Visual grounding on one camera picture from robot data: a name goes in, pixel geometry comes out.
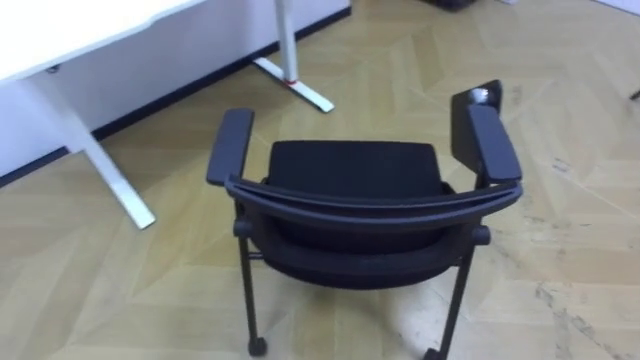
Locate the dark object on floor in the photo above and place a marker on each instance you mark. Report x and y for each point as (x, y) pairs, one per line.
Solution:
(450, 3)

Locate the white desk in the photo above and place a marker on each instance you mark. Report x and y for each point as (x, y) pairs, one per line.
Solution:
(75, 30)

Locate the black office chair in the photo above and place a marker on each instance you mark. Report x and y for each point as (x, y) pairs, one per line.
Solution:
(350, 170)

